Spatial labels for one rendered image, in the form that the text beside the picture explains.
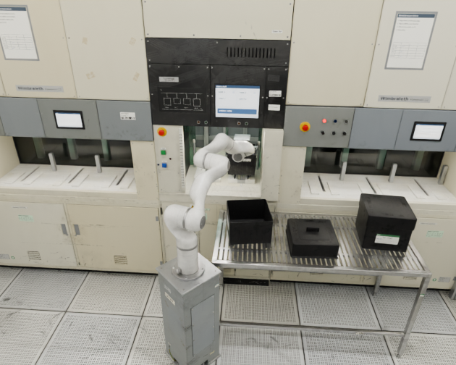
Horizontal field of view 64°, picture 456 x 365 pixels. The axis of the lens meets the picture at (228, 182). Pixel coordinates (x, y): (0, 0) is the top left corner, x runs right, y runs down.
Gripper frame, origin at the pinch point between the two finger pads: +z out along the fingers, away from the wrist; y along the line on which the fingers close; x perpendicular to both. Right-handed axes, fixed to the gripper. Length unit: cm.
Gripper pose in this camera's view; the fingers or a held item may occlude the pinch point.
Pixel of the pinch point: (242, 140)
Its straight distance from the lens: 278.9
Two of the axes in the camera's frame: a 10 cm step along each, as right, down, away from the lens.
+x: 0.1, -8.8, -4.7
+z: 1.2, -4.7, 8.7
